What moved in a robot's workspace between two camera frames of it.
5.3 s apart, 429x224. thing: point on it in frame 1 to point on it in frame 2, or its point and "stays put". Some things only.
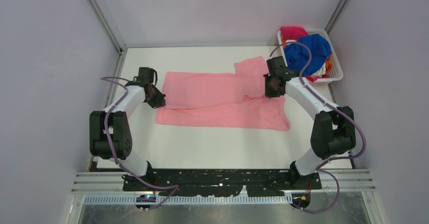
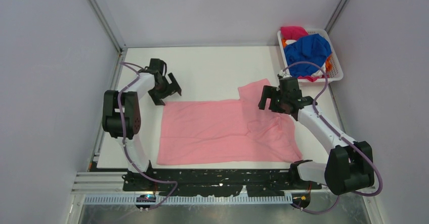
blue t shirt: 297,55 stays put
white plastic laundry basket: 337,72 stays put
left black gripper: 160,101 to 171,88
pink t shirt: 223,101 to 217,131
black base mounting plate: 221,183 stays put
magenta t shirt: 292,33 stays put
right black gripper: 268,93 to 269,92
